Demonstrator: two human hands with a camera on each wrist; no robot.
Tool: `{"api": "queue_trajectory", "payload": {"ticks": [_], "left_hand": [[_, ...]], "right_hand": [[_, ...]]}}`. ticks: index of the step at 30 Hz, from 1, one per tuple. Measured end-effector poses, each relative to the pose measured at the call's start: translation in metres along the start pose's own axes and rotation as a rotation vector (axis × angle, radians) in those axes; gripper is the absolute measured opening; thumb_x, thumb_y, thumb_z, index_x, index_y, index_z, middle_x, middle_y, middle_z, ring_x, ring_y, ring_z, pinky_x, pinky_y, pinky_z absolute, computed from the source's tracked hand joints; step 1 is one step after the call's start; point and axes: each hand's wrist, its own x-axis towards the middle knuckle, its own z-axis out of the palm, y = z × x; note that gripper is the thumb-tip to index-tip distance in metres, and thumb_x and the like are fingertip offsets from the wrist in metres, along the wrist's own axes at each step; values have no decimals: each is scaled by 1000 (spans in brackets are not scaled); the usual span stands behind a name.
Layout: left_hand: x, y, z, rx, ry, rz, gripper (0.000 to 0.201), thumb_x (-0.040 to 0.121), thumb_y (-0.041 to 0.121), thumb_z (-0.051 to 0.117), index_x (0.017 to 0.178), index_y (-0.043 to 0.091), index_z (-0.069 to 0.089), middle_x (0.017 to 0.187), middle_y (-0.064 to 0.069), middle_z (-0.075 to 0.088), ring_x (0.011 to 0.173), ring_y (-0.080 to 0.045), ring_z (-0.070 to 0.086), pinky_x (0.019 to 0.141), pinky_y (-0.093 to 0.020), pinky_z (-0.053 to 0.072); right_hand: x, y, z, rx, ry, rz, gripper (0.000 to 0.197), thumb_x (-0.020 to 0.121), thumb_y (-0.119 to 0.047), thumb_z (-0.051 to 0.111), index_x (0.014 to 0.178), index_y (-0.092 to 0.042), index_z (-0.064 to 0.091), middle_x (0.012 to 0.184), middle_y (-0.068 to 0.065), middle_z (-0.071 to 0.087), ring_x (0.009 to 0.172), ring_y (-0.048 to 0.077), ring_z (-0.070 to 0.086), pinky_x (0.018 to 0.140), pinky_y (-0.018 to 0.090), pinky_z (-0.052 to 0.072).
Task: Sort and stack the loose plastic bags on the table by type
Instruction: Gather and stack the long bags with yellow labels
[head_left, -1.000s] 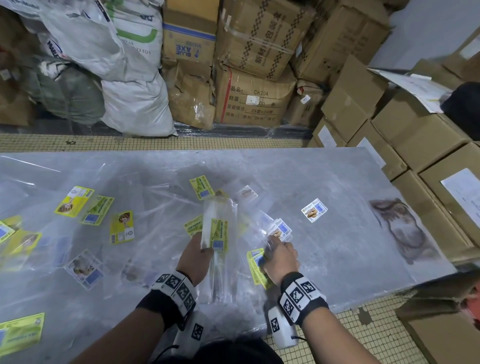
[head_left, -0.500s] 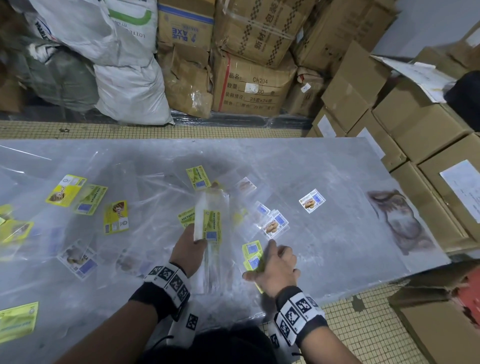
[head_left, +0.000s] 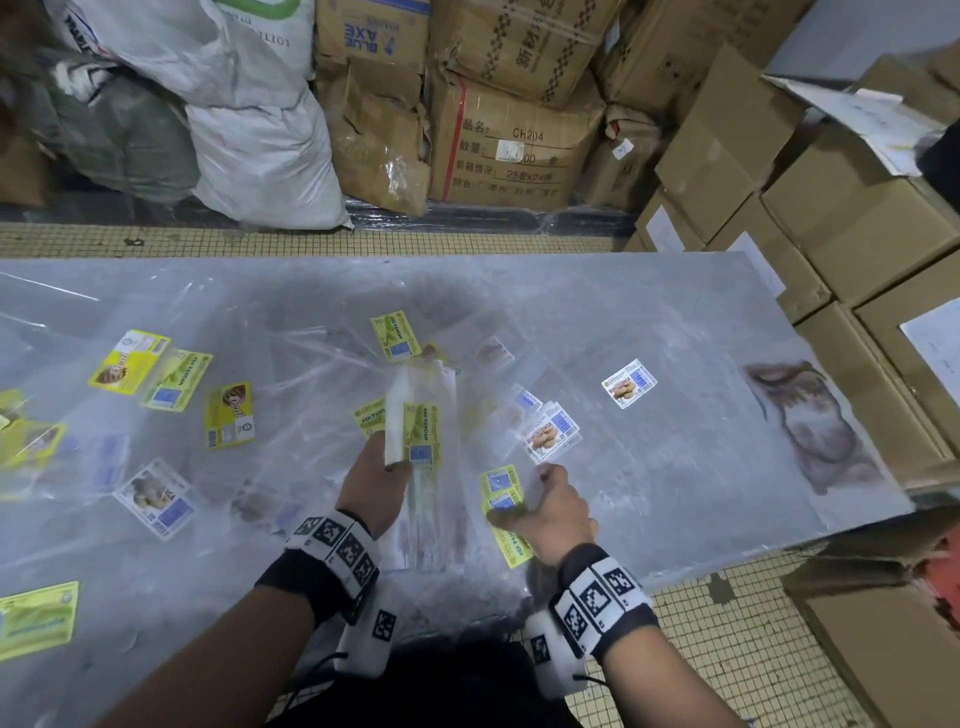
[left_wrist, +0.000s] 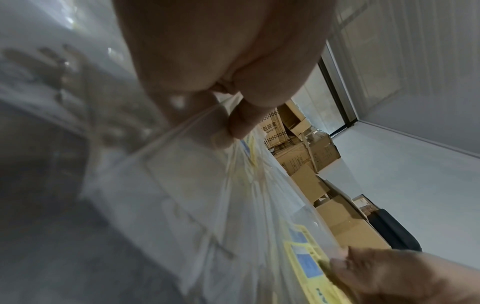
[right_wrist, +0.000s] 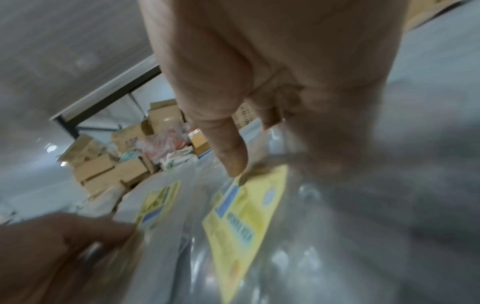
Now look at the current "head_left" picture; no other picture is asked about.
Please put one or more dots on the person's right hand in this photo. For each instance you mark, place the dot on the person's right hand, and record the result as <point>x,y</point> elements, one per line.
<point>559,521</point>

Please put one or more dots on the person's left hand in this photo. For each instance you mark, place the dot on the person's left hand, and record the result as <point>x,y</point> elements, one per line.
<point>371,487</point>

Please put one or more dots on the bag pack with green label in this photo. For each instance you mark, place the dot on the bag pack with green label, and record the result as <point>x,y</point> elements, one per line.
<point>424,450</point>

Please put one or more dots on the white labelled bag apart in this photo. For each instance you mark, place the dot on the white labelled bag apart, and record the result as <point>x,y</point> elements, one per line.
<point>630,384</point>

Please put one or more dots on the clear bags with labels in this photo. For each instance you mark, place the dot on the clear bags with labels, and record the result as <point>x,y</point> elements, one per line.
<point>225,390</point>

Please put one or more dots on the stack of bagged red headbands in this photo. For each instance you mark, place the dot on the stack of bagged red headbands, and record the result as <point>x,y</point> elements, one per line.
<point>817,435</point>

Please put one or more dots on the person's right forearm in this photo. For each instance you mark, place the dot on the person's right forearm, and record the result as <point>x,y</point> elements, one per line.
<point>667,690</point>

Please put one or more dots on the person's left forearm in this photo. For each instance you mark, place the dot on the person's left forearm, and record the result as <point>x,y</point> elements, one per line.
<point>217,667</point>

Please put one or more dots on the person's black clothing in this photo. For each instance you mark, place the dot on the person's black clothing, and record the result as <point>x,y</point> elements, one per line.
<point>435,690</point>

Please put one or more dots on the black marker wristband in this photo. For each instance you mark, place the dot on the black marker wristband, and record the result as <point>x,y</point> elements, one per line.
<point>315,570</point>
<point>607,600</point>

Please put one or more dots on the grey table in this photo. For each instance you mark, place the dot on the grey table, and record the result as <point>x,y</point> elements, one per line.
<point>675,300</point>

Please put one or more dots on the open box of red sheets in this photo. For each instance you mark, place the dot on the open box of red sheets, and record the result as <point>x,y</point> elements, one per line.
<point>862,645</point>

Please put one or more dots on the plain white sack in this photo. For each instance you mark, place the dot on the plain white sack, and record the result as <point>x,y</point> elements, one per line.
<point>262,165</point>

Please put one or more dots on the torn brown cardboard box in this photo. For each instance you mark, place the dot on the torn brown cardboard box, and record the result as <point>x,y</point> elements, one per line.
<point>375,142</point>

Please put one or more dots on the cardboard box with red print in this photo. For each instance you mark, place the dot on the cardboard box with red print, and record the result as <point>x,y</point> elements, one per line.
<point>517,150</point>

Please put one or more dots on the small labelled brown box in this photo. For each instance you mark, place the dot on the small labelled brown box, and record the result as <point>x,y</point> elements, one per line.
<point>622,157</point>

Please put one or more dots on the cardboard boxes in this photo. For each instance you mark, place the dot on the cardboard boxes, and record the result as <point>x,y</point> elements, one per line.
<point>847,225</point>

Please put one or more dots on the grey-green sack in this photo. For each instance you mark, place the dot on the grey-green sack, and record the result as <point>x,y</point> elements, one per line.
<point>120,142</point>

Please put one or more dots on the cardboard box with blue stripe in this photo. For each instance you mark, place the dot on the cardboard box with blue stripe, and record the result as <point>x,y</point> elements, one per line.
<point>375,34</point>

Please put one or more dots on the cardboard box with checker pattern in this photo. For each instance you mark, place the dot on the cardboard box with checker pattern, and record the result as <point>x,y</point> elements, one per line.
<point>525,45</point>

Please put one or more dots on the low cardboard box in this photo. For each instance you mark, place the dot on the low cardboard box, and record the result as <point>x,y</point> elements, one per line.
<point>22,172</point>

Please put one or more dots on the crumpled white sack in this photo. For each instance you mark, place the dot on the crumpled white sack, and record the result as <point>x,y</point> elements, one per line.
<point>165,52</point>

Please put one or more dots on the large brown cardboard box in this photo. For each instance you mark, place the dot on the large brown cardboard box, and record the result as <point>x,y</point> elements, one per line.
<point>675,45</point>

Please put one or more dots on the white cardboard sheet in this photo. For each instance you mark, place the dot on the white cardboard sheet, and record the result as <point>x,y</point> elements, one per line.
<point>870,120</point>

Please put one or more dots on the black fabric case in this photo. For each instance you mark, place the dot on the black fabric case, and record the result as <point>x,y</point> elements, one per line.
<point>941,165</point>

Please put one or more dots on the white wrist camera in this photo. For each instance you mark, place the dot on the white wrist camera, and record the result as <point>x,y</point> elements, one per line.
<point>371,634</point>
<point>551,660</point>

